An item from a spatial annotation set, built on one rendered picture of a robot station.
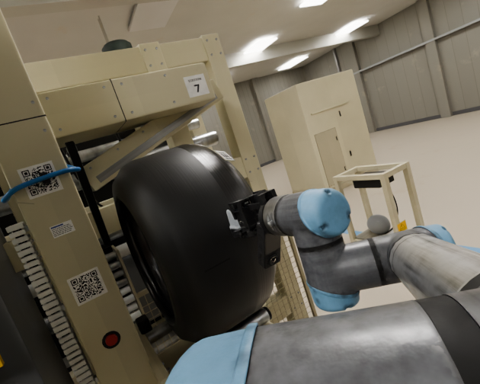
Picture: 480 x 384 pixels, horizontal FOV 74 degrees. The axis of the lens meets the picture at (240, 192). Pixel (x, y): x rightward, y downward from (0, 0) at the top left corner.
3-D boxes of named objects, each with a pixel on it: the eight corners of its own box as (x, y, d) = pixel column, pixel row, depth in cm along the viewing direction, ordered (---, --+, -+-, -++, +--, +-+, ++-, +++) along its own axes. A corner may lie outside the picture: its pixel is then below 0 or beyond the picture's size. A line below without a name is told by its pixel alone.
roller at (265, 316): (163, 369, 87) (167, 379, 89) (169, 381, 83) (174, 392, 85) (262, 303, 103) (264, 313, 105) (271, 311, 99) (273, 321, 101)
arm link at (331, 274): (388, 306, 47) (368, 235, 46) (313, 319, 49) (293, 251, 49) (379, 286, 54) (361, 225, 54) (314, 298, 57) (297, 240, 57)
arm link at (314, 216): (324, 250, 45) (308, 192, 45) (281, 247, 55) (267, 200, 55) (362, 232, 49) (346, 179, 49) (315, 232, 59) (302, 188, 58)
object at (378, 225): (406, 260, 275) (383, 174, 263) (353, 250, 329) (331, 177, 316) (429, 244, 290) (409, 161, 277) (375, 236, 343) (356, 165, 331)
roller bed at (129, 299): (95, 345, 118) (63, 273, 113) (92, 331, 131) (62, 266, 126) (146, 317, 127) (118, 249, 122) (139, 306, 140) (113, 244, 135)
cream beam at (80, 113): (55, 139, 101) (35, 92, 98) (56, 149, 123) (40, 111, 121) (217, 97, 129) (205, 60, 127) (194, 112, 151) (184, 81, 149)
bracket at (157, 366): (173, 414, 80) (159, 382, 79) (139, 349, 115) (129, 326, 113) (184, 405, 82) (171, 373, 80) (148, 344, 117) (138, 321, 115)
